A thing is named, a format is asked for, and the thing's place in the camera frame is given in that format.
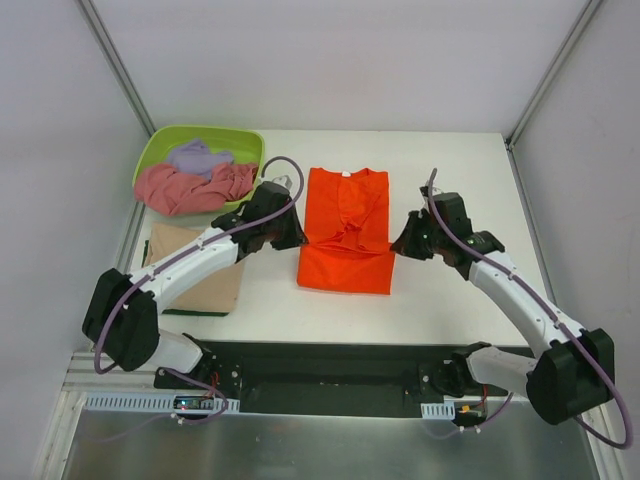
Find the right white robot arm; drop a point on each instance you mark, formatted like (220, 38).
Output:
(571, 369)

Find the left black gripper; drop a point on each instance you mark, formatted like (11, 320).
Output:
(280, 228)

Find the lilac t shirt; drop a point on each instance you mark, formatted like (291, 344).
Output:
(196, 158)

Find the left aluminium frame post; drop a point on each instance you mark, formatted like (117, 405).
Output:
(107, 46)

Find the white cable duct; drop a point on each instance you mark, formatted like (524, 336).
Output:
(443, 411)
(159, 403)

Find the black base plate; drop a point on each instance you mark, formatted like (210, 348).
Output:
(350, 380)

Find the green plastic basin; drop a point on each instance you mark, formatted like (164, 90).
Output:
(246, 146)

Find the right white cable duct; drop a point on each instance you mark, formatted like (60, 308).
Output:
(443, 411)

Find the orange t shirt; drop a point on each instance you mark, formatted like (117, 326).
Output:
(347, 219)

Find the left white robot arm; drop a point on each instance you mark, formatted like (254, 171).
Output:
(122, 319)

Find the left white cable duct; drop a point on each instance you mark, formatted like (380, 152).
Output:
(159, 403)

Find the aluminium frame post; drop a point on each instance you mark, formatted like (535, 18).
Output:
(107, 46)
(576, 32)

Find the right aluminium frame post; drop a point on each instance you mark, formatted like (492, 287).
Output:
(576, 32)

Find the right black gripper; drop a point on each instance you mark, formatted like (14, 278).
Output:
(420, 239)

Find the folded beige t shirt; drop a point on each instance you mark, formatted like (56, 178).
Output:
(217, 292)

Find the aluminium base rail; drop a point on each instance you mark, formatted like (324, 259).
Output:
(81, 376)

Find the pink t shirt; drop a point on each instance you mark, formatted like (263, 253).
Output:
(169, 192)

